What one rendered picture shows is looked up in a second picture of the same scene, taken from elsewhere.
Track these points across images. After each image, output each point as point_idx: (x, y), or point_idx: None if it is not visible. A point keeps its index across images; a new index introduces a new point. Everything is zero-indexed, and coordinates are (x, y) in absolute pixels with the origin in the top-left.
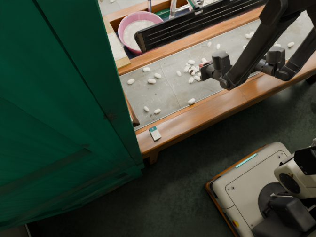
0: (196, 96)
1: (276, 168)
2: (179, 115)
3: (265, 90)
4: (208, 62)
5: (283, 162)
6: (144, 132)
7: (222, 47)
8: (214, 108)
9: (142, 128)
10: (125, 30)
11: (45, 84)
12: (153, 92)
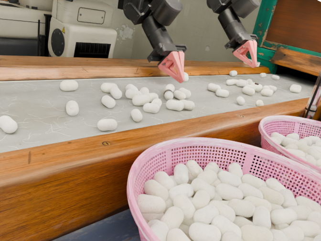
0: (229, 77)
1: (112, 55)
2: (238, 66)
3: (138, 59)
4: (251, 38)
5: (105, 53)
6: (261, 66)
7: (230, 103)
8: (204, 63)
9: (264, 72)
10: None
11: None
12: (282, 85)
